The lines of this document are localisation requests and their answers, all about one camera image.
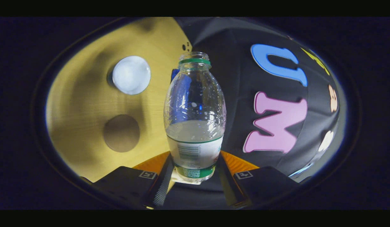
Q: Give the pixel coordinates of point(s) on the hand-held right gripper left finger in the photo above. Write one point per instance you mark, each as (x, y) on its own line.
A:
(163, 186)

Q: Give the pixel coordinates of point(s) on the blue towel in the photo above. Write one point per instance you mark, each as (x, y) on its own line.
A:
(174, 75)

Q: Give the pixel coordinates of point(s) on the white teacup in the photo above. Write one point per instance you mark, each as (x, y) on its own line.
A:
(131, 75)

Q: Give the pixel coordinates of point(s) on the black backdrop cloth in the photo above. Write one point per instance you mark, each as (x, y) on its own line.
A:
(239, 78)

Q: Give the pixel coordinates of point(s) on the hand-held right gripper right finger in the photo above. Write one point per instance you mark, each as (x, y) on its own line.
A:
(229, 186)

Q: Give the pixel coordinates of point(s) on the clear plastic water bottle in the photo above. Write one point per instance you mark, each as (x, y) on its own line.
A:
(195, 142)

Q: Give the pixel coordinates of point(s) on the round brown coaster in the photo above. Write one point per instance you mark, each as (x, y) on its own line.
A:
(121, 133)

